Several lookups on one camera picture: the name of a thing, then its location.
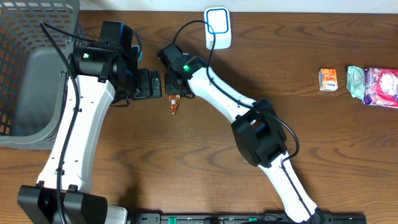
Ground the orange red snack sachet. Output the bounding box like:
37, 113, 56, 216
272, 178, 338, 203
169, 95, 180, 116

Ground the small orange carton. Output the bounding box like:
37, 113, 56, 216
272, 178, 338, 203
318, 68, 338, 91

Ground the teal snack wrapper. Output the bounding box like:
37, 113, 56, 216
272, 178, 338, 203
346, 66, 365, 100

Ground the red purple snack packet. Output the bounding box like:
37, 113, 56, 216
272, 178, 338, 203
363, 68, 397, 109

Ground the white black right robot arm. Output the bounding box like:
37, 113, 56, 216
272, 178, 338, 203
157, 43, 325, 223

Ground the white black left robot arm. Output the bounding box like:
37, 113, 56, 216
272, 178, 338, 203
17, 21, 162, 223

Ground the white barcode scanner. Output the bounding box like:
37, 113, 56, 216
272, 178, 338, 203
204, 7, 232, 50

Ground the grey plastic mesh basket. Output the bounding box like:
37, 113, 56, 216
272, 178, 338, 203
1, 0, 85, 149

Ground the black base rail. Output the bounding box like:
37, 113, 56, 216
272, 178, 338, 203
127, 213, 367, 224

